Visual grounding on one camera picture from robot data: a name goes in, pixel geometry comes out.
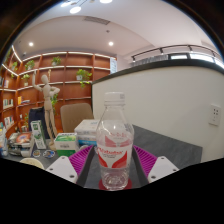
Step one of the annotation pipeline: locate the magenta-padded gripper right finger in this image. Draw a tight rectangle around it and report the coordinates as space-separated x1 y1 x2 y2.
132 144 180 186

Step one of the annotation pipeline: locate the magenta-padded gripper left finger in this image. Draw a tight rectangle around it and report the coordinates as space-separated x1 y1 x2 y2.
45 144 96 188

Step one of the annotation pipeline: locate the clear plastic water bottle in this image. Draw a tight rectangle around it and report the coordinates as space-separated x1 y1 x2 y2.
95 91 135 192

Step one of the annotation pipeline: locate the small green white box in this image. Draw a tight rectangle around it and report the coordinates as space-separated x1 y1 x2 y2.
54 132 78 158

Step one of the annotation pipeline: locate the green and white carton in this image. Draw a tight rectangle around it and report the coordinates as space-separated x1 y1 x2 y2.
30 119 48 150

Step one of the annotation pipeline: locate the tan upholstered chair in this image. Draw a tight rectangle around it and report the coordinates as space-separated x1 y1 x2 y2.
59 102 95 134

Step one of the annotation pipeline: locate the colourful book stack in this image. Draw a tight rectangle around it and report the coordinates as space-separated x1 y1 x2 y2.
0 128 9 157

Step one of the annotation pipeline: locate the wooden artist mannequin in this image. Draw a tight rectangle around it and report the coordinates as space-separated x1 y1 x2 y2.
31 69 61 151

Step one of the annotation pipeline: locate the wooden shelf unit with books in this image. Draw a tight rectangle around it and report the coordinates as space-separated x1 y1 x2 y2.
0 44 118 134

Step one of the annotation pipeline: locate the grey curtain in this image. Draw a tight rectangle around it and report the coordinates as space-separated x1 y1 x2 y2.
131 54 169 68

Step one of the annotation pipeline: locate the window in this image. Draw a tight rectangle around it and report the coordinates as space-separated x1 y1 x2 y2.
169 52 224 69

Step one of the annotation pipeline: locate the ceiling air vent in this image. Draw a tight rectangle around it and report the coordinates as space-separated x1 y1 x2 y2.
82 15 111 26

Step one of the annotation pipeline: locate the branched ceiling lamp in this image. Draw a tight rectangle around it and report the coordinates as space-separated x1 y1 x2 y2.
59 0 114 15

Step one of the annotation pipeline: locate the white wall socket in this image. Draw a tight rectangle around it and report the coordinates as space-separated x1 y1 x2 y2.
208 103 222 127

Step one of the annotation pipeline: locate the black ceiling track rail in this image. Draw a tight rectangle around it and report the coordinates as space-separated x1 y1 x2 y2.
130 44 224 64

